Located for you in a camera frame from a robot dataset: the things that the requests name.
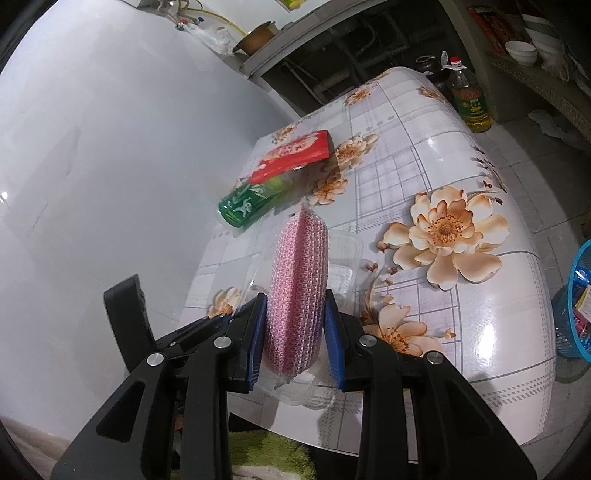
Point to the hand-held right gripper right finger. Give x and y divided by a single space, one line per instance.
333 341

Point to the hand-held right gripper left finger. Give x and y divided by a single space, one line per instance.
256 341

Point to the white plastic bag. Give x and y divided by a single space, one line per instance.
554 124

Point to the cooking oil bottle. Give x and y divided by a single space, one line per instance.
471 101

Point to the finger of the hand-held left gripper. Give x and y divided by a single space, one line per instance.
129 318

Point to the blue plastic basket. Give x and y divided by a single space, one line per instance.
565 332

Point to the red printed package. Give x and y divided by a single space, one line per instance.
491 27

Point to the floral tablecloth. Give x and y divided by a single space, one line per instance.
415 175

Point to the pink sponge cloth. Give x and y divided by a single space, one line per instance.
298 295

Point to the red packet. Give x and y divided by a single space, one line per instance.
295 154

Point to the dark jar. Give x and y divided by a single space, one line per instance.
427 67

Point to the yellow green bottle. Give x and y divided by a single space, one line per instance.
295 3

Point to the stack of bowls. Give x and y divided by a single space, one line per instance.
545 37

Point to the green rug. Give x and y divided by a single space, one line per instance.
277 443

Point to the white bowl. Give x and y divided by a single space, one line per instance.
521 53

